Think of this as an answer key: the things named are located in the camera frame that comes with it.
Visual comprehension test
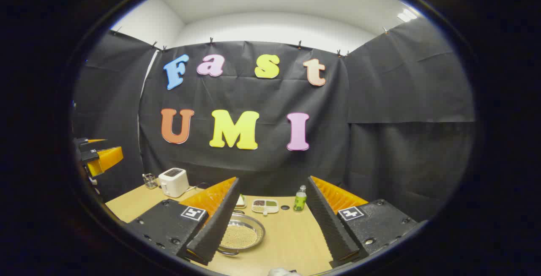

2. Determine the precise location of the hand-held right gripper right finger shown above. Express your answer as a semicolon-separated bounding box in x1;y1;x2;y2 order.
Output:
306;176;419;268

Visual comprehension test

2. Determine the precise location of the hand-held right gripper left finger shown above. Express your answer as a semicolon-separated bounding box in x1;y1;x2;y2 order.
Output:
127;177;240;266

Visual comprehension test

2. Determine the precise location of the pile of soybeans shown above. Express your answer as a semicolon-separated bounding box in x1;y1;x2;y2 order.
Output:
220;224;257;249

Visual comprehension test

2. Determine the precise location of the stainless steel pot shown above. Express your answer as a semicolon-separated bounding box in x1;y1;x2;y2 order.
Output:
218;210;266;256

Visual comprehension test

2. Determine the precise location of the green label drink bottle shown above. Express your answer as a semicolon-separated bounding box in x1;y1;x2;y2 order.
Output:
293;185;307;212

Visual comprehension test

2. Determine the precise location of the white divided dish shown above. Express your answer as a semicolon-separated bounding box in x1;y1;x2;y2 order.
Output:
251;199;280;216

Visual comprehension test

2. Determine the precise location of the white toaster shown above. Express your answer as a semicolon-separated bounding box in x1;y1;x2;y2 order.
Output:
158;167;189;198

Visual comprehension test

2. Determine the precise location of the black backdrop cloth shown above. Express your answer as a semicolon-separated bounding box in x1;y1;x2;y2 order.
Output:
72;16;476;221

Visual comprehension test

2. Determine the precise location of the ceiling light panel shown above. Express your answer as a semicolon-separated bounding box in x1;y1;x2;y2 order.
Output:
396;8;419;23

